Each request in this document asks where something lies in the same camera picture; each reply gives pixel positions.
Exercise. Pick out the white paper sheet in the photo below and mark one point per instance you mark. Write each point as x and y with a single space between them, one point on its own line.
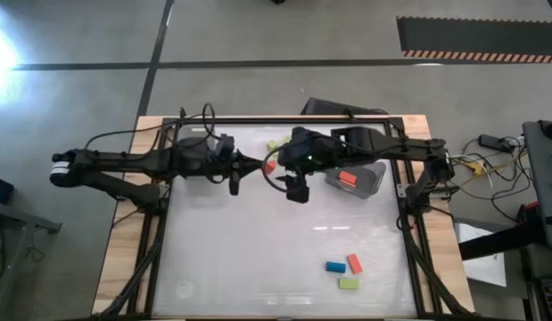
485 267

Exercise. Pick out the grey cart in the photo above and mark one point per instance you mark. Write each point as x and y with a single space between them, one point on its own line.
541 178

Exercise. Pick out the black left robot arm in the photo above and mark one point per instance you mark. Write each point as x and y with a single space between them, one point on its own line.
124 162

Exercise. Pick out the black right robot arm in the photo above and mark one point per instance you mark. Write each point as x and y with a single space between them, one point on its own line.
391 147

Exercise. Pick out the grey metal bracket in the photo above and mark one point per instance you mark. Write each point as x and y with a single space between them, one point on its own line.
401 191

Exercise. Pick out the grey translucent plastic bin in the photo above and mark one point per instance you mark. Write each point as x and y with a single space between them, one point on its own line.
369 180

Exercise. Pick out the black aluminium table frame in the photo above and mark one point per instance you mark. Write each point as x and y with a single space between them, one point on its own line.
257 120

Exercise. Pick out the orange rectangular block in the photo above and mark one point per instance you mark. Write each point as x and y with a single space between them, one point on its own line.
348 178

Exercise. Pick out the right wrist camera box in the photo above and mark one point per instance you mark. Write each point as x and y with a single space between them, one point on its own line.
298 189

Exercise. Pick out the black device with blue light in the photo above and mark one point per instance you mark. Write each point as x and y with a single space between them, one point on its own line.
1 189

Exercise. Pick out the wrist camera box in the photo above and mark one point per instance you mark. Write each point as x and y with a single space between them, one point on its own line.
298 189
225 145

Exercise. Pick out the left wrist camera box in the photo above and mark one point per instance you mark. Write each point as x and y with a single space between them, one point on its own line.
225 145

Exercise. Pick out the black cart leg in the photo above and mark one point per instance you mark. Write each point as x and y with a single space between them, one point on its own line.
494 241

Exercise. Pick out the grey metal stand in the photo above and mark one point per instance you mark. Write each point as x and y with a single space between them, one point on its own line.
17 218

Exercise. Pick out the black power strip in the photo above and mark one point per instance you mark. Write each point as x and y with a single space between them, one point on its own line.
491 142

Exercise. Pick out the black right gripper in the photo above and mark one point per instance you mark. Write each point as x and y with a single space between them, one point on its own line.
315 151

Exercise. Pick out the long orange block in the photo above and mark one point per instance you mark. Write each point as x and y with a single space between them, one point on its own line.
354 264

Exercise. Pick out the small orange block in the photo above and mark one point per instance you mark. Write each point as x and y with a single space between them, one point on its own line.
270 167

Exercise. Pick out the black hazard striped floor mat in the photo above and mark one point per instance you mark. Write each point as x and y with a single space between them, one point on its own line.
480 35

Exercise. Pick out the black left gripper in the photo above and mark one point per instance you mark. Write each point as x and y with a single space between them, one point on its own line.
195 160

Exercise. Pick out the black box behind table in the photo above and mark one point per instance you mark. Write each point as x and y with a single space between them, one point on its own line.
329 107

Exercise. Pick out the clear translucent plastic bin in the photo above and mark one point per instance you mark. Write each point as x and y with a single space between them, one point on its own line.
260 149

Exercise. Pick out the blue rectangular block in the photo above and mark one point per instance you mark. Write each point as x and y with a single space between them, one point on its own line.
335 267

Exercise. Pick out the green arch block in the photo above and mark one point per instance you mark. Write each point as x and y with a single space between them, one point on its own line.
272 145

